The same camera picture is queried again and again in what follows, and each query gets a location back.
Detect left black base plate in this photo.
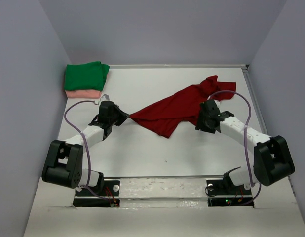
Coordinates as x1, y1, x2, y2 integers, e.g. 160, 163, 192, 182
73, 180, 120, 208

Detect purple cable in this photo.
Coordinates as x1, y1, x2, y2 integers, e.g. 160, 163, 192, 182
210, 90, 262, 204
64, 98, 117, 205

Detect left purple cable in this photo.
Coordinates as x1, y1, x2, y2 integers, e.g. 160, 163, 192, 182
64, 98, 117, 205

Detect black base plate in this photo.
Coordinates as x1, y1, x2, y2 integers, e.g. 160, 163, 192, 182
204, 179, 254, 207
73, 180, 120, 208

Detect folded pink t shirt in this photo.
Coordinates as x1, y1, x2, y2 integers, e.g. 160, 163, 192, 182
65, 89, 102, 99

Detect folded green t shirt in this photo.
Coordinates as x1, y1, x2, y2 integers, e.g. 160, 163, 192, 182
64, 61, 110, 91

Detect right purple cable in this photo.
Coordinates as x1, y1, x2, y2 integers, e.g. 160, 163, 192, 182
210, 90, 262, 204

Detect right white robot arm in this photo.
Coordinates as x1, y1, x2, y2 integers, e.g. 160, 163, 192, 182
196, 99, 295, 194

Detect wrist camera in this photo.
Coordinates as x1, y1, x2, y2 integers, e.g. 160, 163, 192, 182
98, 94, 110, 103
210, 99, 221, 108

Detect red t shirt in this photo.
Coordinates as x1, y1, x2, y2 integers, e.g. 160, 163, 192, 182
130, 75, 236, 138

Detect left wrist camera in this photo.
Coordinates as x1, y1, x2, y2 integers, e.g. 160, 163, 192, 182
98, 94, 110, 103

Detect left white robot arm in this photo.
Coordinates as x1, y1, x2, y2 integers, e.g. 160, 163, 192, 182
41, 100, 129, 199

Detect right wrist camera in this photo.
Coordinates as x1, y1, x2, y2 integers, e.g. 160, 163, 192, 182
210, 99, 221, 108

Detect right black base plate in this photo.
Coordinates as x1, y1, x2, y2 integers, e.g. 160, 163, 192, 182
204, 179, 254, 207

